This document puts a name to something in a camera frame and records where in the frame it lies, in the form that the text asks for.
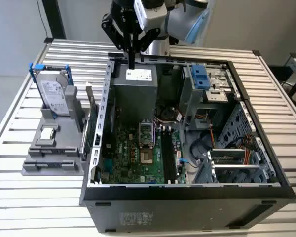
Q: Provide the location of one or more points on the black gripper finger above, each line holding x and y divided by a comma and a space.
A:
148, 40
113, 29

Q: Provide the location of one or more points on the dark RAM stick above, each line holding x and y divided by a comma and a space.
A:
54, 164
59, 149

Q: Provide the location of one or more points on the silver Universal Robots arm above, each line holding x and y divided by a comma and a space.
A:
177, 22

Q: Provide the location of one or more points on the black RAM slot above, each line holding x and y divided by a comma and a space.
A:
166, 155
172, 155

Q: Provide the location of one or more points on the grey power supply unit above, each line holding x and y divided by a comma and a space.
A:
133, 98

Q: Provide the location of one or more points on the blue drive bay latch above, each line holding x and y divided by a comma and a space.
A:
199, 76

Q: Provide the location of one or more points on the round CPU fan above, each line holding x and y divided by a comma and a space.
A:
168, 113

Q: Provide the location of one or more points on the hard disk in blue carrier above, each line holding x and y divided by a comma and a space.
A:
53, 93

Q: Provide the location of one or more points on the thin locking lever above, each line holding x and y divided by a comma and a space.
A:
154, 134

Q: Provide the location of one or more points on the green graphics card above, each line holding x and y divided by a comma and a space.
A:
91, 128

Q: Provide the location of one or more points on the grey parts rack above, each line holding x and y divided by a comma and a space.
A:
64, 133

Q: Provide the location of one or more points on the CPU socket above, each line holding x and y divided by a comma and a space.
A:
147, 156

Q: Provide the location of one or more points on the grey disk bay cage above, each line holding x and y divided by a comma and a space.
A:
236, 123

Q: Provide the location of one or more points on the silver CPU chip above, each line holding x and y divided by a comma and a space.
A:
47, 133

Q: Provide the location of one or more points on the green motherboard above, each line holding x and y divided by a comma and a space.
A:
128, 163

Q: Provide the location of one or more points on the black PC case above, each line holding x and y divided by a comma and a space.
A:
182, 212

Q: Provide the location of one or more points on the white silver wrist camera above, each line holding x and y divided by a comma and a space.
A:
150, 13

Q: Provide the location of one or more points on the black upright post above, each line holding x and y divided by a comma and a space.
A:
56, 19

